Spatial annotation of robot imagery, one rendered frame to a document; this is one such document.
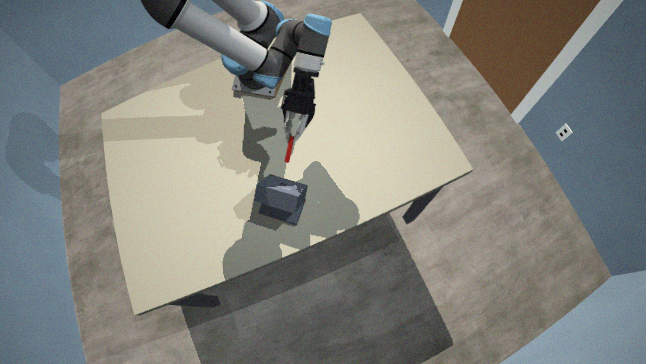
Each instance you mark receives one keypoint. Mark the dark grey sloped panel with square hole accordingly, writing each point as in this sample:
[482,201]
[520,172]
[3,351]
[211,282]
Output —
[283,194]

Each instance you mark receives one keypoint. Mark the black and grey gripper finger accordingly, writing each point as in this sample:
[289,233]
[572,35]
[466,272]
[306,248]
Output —
[288,120]
[304,122]

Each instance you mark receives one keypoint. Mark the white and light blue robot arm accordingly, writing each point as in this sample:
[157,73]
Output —
[259,21]

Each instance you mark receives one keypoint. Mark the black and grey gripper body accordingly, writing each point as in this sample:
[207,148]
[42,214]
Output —
[296,101]

